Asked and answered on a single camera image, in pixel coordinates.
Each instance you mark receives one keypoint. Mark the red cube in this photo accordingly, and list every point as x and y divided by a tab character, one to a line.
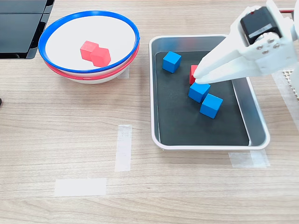
100	57
192	73
87	49

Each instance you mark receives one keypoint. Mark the blue cube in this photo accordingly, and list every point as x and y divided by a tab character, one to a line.
171	61
211	106
198	92

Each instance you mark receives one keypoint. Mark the white plate blue rim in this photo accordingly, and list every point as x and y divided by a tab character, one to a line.
70	35

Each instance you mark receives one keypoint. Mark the pale perforated plate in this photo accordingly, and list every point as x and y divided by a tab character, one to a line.
288	74

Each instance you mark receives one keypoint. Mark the clear tape strip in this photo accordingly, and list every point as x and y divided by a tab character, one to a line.
80	186
123	149
247	159
125	73
287	100

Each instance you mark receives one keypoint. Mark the steel tray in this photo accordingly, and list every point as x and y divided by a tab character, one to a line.
254	121

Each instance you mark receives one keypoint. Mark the black mat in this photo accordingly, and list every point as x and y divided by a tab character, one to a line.
182	121

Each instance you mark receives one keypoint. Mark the white plate red rim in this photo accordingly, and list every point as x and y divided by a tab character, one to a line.
98	80

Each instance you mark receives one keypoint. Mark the black glossy device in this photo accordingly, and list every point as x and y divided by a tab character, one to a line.
18	32

